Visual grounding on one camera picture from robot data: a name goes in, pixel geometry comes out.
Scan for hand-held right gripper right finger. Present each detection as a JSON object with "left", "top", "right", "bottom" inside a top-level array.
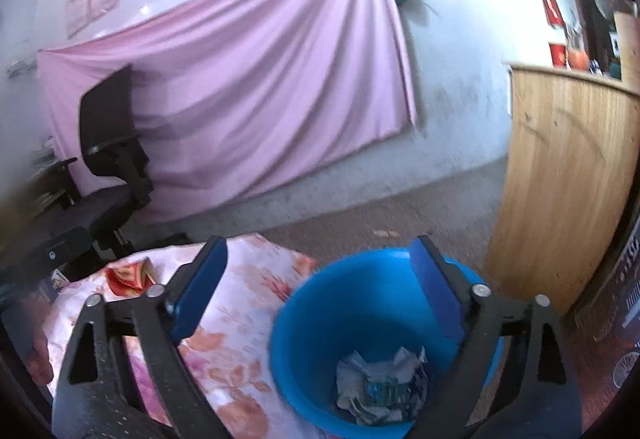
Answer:
[{"left": 407, "top": 235, "right": 583, "bottom": 439}]

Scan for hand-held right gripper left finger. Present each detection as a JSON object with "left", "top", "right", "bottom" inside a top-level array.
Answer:
[{"left": 52, "top": 235, "right": 231, "bottom": 439}]

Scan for blue plastic bucket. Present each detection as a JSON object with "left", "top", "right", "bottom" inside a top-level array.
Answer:
[{"left": 269, "top": 247, "right": 506, "bottom": 439}]

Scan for green blue packet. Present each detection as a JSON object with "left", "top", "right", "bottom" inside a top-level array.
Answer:
[{"left": 362, "top": 376, "right": 407, "bottom": 410}]

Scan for white wrapper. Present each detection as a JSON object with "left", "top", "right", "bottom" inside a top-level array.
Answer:
[{"left": 336, "top": 350, "right": 401, "bottom": 426}]

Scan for person's left forearm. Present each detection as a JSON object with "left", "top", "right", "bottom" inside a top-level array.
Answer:
[{"left": 31, "top": 326, "right": 55, "bottom": 387}]

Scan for pink floral blanket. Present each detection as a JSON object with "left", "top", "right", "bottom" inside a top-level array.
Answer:
[{"left": 42, "top": 233, "right": 321, "bottom": 439}]

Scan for red snack wrapper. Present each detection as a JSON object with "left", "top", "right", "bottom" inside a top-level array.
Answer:
[{"left": 105, "top": 259, "right": 154, "bottom": 296}]

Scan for black office chair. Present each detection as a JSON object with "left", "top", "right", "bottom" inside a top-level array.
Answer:
[{"left": 30, "top": 64, "right": 188, "bottom": 270}]

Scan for wooden cabinet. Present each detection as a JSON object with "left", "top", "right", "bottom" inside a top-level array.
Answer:
[{"left": 485, "top": 62, "right": 640, "bottom": 317}]

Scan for dark patterned box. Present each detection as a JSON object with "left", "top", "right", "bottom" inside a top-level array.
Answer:
[{"left": 575, "top": 219, "right": 640, "bottom": 390}]

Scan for pink curtain cloth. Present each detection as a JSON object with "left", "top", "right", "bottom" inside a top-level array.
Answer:
[{"left": 36, "top": 0, "right": 420, "bottom": 225}]

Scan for orange round ornament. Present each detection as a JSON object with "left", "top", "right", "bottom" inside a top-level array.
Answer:
[{"left": 567, "top": 46, "right": 591, "bottom": 71}]

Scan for pink wall papers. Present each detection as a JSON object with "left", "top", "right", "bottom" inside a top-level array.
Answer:
[{"left": 65, "top": 0, "right": 119, "bottom": 38}]

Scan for small red wall banner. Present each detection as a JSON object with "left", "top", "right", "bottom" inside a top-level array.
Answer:
[{"left": 540, "top": 0, "right": 566, "bottom": 28}]

